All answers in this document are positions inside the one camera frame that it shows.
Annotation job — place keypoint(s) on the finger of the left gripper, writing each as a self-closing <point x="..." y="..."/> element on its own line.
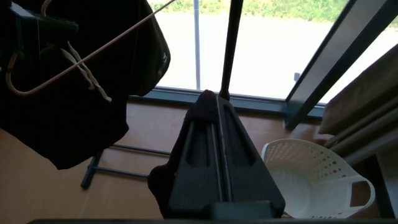
<point x="59" y="29"/>

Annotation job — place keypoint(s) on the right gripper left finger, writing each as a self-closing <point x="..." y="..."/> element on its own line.
<point x="192" y="186"/>

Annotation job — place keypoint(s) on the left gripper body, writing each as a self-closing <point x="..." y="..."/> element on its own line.
<point x="18" y="34"/>

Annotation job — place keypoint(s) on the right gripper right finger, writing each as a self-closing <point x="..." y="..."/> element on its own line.
<point x="255" y="186"/>

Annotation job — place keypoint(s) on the pink clothes hanger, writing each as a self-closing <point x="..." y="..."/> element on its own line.
<point x="37" y="89"/>
<point x="42" y="9"/>

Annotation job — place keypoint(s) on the white laundry basket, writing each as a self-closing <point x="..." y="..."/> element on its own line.
<point x="304" y="180"/>

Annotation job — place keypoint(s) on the black clothes rack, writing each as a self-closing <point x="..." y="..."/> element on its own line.
<point x="230" y="46"/>

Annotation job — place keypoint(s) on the brown curtain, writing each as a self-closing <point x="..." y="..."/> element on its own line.
<point x="363" y="102"/>

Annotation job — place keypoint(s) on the window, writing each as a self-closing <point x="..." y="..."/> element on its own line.
<point x="326" y="62"/>

